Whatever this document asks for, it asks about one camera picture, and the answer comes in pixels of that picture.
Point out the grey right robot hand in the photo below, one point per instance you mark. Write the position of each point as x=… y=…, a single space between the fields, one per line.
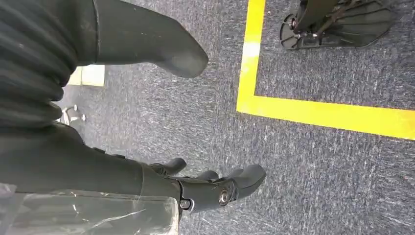
x=81 y=165

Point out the silver chair base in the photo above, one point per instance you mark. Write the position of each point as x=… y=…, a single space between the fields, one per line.
x=73 y=115

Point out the clear plastic sheet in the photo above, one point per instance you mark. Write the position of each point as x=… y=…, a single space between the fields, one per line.
x=97 y=214

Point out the pale floor tape patch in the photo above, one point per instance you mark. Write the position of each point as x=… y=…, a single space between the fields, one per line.
x=90 y=75

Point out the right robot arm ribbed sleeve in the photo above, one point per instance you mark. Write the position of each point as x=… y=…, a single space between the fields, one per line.
x=32 y=65

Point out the yellow floor tape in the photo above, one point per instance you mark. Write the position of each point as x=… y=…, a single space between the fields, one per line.
x=324 y=115

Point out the black robot foot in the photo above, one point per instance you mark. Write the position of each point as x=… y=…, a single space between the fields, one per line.
x=340 y=26

